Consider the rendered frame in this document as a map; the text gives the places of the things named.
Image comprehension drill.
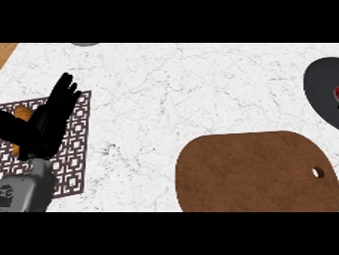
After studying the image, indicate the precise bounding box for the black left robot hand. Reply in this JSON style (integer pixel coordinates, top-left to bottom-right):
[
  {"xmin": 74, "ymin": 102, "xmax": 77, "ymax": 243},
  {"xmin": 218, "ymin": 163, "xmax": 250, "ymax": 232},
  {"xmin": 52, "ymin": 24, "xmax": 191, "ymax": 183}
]
[{"xmin": 0, "ymin": 72, "xmax": 85, "ymax": 162}]

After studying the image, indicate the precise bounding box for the dark grey pan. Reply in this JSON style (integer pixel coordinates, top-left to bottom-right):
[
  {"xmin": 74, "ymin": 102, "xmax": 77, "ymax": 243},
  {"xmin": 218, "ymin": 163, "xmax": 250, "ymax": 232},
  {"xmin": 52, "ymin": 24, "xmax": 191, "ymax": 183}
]
[{"xmin": 302, "ymin": 57, "xmax": 339, "ymax": 137}]

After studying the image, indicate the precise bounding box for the brown wooden cutting board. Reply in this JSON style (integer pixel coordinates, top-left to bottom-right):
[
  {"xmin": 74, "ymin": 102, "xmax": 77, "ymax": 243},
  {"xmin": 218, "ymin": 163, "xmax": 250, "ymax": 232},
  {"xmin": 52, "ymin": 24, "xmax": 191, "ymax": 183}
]
[{"xmin": 174, "ymin": 130, "xmax": 339, "ymax": 213}]

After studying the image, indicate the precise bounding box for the orange vegetable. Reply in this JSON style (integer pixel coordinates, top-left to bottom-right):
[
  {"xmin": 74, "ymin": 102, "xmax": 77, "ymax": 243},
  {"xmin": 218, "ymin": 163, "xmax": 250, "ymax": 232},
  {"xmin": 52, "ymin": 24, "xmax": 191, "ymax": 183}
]
[{"xmin": 11, "ymin": 105, "xmax": 36, "ymax": 157}]

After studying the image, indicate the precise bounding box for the brown patterned placemat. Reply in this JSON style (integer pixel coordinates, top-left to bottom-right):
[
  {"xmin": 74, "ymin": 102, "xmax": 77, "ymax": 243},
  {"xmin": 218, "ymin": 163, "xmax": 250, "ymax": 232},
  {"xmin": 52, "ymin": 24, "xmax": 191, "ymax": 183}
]
[{"xmin": 0, "ymin": 90, "xmax": 94, "ymax": 211}]

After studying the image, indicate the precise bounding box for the grey round object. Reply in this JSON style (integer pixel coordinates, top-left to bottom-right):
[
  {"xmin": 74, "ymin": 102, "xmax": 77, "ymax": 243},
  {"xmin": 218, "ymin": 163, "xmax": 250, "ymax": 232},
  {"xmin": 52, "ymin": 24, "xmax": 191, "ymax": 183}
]
[{"xmin": 72, "ymin": 42, "xmax": 103, "ymax": 48}]

